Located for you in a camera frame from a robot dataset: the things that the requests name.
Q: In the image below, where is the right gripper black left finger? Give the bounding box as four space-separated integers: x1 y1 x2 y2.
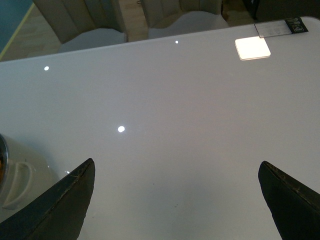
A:
0 158 95 240

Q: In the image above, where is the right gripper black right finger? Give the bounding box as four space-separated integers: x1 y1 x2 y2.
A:
258 161 320 240

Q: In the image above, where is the white electric cooking pot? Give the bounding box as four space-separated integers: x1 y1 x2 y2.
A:
0 134 54 211

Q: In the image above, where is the label sticker on table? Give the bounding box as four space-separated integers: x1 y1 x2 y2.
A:
254 16 309 38

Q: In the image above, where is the beige chair, left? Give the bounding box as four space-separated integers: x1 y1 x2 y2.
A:
33 0 128 53

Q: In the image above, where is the beige chair,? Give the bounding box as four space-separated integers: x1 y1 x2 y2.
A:
141 0 229 39
33 0 128 53

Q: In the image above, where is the beige chair, right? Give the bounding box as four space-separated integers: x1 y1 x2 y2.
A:
141 0 229 39

